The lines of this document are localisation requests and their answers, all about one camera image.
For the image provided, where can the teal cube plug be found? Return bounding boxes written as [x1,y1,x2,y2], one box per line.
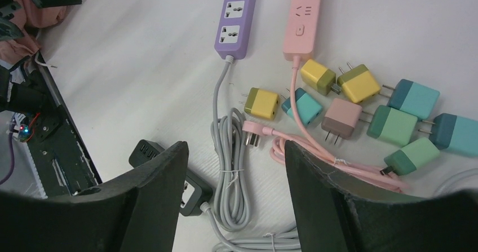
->
[281,87,323,127]

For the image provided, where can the teal USB charger plug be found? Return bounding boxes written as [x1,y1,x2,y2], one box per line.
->
[419,113,477,157]
[382,79,440,120]

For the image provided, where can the yellow charger plug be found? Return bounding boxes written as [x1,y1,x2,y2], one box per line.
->
[300,59,342,96]
[241,87,280,121]

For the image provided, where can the green cube plug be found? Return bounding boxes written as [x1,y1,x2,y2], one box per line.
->
[380,138,440,176]
[366,105,418,147]

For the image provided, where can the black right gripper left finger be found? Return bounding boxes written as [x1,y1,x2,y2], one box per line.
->
[1,141,189,251]

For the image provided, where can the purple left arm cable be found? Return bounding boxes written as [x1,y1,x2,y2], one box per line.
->
[0,130,16,187]

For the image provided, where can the grey cable of small strip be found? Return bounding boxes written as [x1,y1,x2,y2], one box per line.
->
[200,201,303,252]

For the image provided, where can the pink power strip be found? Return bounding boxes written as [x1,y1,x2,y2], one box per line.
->
[283,0,321,61]

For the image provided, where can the yellow cube plug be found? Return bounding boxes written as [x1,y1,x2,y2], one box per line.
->
[337,62,382,104]

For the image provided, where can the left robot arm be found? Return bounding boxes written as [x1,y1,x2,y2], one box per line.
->
[1,0,82,113]

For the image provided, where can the purple power strip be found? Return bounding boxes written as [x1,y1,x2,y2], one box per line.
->
[214,0,256,60]

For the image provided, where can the small black power strip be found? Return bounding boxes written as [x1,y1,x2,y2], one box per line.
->
[129,139,214,216]

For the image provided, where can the grey cable of purple strip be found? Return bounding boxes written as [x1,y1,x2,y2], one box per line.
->
[210,55,253,232]

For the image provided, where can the beige pink charger plug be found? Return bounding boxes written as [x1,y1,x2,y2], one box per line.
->
[321,98,370,145]

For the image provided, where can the pink cloth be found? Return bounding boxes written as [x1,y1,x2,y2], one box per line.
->
[1,0,68,64]

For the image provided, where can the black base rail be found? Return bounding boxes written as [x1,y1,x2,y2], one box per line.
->
[7,52,103,199]

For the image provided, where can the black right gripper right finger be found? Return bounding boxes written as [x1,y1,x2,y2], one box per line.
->
[285,141,477,251]

